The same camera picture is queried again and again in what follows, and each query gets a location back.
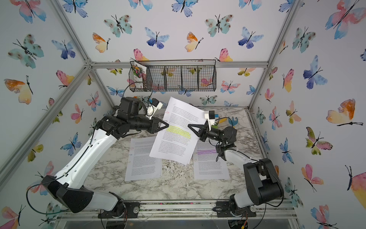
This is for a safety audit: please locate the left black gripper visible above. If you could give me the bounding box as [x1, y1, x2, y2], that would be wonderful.
[128, 116, 169, 135]

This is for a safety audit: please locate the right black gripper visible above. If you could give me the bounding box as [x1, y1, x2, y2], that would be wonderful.
[189, 123, 225, 147]

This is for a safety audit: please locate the document with green highlight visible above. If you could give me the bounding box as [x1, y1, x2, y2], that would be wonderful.
[149, 97, 206, 165]

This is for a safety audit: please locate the document with purple highlight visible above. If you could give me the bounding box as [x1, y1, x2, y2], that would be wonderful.
[193, 142, 230, 180]

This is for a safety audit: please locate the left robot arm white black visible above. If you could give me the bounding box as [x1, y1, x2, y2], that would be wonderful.
[42, 97, 169, 218]

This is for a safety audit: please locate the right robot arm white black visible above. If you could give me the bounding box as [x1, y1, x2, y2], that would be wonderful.
[188, 122, 284, 209]

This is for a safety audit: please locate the green toy trowel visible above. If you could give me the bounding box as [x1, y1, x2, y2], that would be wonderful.
[215, 117, 227, 125]

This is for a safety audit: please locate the blue toy rake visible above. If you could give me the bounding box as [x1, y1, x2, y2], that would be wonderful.
[228, 117, 239, 127]

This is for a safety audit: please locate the plain text document left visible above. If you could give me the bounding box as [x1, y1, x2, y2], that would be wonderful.
[125, 136, 162, 182]

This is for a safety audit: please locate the colourful seed packet booklet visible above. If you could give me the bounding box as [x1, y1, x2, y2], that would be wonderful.
[132, 61, 147, 89]

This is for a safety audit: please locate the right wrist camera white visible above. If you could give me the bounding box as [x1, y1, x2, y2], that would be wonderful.
[205, 110, 217, 131]

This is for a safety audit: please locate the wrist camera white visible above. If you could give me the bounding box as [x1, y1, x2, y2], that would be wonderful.
[205, 110, 217, 131]
[146, 98, 163, 119]

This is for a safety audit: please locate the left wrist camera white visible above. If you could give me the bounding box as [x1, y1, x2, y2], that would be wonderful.
[146, 98, 163, 119]

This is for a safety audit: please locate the black wire basket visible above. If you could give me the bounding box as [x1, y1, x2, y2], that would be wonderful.
[128, 59, 217, 93]

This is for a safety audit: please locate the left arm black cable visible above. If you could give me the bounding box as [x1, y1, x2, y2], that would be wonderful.
[25, 81, 153, 215]

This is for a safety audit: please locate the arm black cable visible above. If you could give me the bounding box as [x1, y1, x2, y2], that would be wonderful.
[213, 116, 285, 229]
[25, 81, 153, 215]

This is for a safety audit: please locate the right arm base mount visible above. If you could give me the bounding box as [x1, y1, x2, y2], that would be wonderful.
[212, 200, 256, 218]

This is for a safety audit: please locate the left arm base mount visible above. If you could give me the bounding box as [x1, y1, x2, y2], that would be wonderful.
[98, 201, 141, 219]

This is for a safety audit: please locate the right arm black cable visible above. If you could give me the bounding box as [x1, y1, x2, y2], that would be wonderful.
[213, 116, 285, 229]

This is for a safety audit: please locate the aluminium front rail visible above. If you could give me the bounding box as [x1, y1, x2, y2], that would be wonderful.
[55, 198, 298, 221]

